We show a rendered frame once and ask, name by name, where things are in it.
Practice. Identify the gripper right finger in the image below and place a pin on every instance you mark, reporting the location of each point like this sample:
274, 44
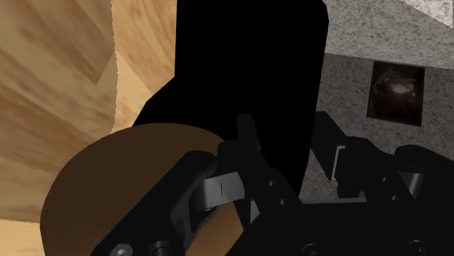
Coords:
372, 170

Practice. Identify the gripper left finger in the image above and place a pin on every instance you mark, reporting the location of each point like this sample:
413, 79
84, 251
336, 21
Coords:
166, 198

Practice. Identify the brown round object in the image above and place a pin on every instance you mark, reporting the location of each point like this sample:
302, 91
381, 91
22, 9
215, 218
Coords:
117, 184

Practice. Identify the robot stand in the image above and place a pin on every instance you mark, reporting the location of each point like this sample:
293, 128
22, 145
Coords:
248, 64

